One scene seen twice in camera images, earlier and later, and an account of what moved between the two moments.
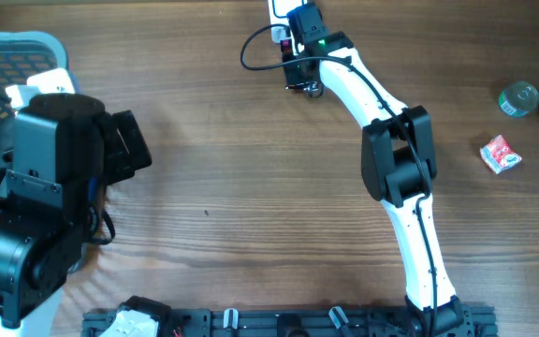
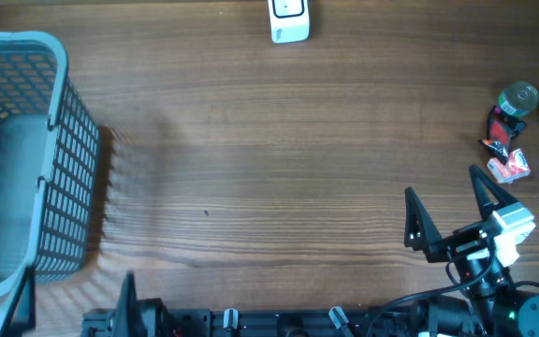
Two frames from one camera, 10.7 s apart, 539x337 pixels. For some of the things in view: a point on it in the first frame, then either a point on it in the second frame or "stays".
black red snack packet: (286, 47) -> (501, 129)
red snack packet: (498, 155) -> (515, 168)
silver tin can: (518, 99) stays
